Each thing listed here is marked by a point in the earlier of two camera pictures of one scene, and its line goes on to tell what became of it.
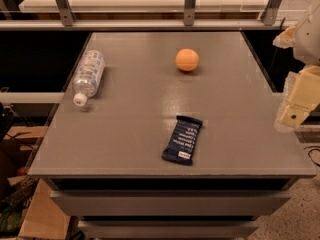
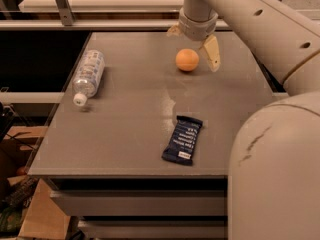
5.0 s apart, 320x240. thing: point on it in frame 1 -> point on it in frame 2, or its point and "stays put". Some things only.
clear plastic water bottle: (88, 76) stays put
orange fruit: (186, 60) stays put
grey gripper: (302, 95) -> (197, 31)
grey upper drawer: (173, 203) stays put
